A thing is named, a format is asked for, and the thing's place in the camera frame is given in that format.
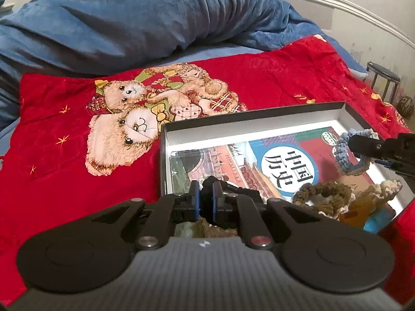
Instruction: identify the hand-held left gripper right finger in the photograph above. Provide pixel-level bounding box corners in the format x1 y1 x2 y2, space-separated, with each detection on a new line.
211 181 327 250

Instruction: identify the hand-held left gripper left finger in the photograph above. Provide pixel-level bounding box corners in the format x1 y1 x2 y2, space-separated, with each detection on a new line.
89 181 201 250

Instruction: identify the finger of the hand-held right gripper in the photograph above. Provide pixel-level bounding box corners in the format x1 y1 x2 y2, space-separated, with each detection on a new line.
373 157 415 183
349 134 390 160

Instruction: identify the black plastic object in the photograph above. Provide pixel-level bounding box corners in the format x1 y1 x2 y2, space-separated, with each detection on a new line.
202 175 264 203

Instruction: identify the blue crochet scrunchie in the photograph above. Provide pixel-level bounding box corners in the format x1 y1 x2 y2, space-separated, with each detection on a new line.
334 129 379 176

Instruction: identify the tan gold-edged snack packet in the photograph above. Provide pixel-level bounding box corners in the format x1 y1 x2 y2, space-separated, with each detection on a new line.
339 194 390 229

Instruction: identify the black cardboard box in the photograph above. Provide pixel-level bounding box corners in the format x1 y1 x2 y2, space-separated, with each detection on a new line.
159 101 404 221

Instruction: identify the cream crochet scrunchie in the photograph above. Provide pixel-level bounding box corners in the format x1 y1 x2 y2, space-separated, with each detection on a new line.
366 180 403 202

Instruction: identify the brown crochet piece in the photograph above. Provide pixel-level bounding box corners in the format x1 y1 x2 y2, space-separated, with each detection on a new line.
199 217 239 238

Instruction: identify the striped brown ball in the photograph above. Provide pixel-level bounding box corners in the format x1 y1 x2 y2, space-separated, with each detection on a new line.
398 96 414 118

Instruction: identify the blue plastic packet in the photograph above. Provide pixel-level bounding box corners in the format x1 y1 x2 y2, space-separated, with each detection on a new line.
363 210 398 234

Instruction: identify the brown crochet scrunchie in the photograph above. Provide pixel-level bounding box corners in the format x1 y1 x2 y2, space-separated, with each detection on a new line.
291 181 355 217

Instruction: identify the round metal stool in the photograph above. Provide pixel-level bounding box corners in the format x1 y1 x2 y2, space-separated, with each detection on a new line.
366 61 403 105

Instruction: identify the illustrated textbook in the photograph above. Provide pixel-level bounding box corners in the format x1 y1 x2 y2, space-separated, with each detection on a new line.
169 126 383 208

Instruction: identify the red bear-print blanket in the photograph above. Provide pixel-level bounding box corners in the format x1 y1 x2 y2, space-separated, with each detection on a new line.
0 35 415 305

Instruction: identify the blue plush blanket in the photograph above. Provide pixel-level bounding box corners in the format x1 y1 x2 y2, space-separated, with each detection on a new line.
0 0 325 75

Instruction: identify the curved bed headboard rail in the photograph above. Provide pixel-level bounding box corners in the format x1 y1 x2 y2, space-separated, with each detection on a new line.
233 0 415 50

